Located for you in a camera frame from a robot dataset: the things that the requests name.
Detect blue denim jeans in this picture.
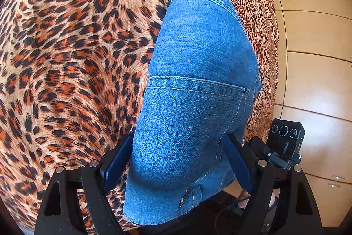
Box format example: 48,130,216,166
123,0,261,226

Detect beige wardrobe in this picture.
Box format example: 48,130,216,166
274,0,351,227

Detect leopard print bedspread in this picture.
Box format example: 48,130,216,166
1,0,279,231

